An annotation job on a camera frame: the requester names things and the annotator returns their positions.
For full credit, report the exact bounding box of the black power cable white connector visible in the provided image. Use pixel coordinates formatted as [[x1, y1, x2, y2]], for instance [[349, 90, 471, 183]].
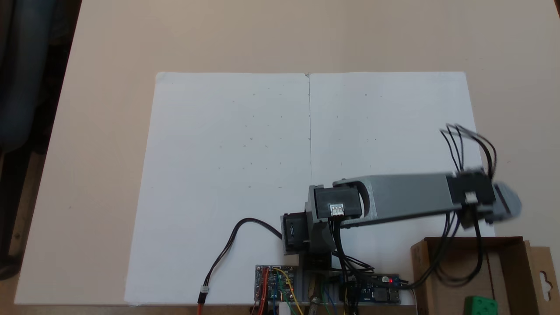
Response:
[[197, 217, 285, 315]]

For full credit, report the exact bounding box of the green die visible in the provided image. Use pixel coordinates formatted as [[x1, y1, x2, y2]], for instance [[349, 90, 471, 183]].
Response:
[[463, 296, 499, 315]]

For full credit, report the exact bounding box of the brown cardboard box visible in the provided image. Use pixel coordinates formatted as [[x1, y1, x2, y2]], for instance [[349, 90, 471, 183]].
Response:
[[410, 236, 560, 315]]

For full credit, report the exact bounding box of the blue circuit board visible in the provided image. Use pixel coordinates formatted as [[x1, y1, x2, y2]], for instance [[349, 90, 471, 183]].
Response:
[[345, 273, 401, 305]]

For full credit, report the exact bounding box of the dark blue-grey chair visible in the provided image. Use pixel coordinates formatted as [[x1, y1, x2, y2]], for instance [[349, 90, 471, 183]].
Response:
[[0, 0, 57, 154]]

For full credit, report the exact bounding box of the black gripper wire loop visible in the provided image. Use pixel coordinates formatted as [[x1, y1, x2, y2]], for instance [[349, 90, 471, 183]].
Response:
[[439, 123, 498, 176]]

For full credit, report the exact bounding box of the black arm wire bundle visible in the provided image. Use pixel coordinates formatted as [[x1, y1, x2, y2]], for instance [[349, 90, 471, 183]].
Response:
[[394, 210, 487, 290]]

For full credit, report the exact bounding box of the circuit board with orange wires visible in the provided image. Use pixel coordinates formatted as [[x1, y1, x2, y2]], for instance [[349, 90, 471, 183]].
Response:
[[255, 264, 299, 303]]

